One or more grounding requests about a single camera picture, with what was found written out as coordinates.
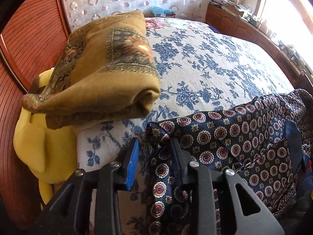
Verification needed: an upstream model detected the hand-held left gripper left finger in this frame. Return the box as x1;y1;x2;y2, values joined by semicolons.
34;137;142;235

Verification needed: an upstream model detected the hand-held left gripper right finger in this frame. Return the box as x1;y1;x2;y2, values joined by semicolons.
170;137;285;235

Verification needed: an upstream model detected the navy circle-patterned top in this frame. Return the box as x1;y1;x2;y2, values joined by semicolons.
144;88;313;235

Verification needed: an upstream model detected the yellow plush toy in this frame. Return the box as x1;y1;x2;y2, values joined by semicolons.
13;69;79;205

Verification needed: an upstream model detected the mustard patterned folded cloth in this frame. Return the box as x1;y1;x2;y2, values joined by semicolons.
22;9;162;130

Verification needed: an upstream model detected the blue floral bed sheet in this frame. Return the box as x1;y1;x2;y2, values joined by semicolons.
77;26;295;235

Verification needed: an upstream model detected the pink floral quilt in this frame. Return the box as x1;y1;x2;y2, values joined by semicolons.
144;17;213;33

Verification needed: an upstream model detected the long wooden cabinet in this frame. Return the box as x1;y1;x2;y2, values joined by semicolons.
205;4;313;93

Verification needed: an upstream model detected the box with blue bag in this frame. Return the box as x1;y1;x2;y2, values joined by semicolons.
149;6;176;18

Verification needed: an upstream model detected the wooden louvered wardrobe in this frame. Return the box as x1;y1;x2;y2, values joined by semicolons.
0;0;71;228

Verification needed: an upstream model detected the pile of papers and boxes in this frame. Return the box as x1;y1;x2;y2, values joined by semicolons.
209;0;247;17

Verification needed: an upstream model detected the window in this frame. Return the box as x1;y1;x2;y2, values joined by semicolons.
254;0;313;35

